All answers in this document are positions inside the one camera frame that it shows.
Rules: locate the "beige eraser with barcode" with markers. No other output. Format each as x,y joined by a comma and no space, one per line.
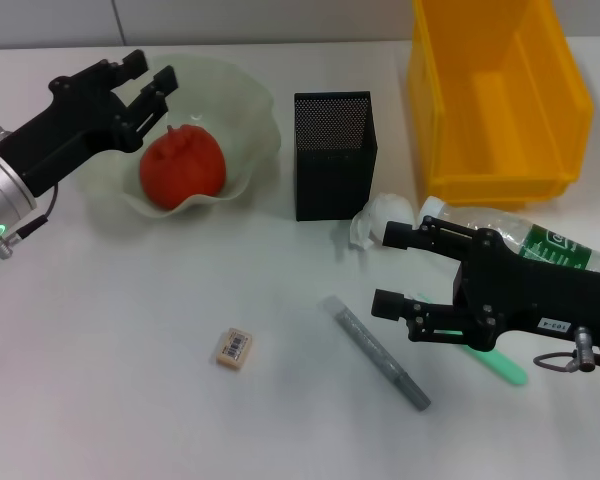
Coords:
234,350

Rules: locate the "mint green pen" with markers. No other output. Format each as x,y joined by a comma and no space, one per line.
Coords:
505,370

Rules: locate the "wavy green glass fruit plate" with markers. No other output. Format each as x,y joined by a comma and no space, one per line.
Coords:
245,125

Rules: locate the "white paper ball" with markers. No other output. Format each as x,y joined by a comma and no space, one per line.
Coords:
380,210

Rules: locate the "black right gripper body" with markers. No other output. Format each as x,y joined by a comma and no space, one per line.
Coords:
525,295

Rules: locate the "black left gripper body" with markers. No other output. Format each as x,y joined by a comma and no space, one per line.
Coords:
70,125

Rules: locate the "clear bottle with green label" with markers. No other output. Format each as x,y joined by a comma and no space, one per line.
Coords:
545,240

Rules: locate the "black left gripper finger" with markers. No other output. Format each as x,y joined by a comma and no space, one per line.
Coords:
162,82
132,64

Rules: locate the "black mesh pen holder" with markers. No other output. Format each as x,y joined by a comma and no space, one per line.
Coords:
335,165

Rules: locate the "grey marker pen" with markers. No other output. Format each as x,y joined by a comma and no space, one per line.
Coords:
375,350

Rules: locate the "yellow plastic bin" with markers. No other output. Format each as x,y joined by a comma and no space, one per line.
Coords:
495,125

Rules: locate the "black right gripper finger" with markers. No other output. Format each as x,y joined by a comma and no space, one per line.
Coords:
387,303
397,235

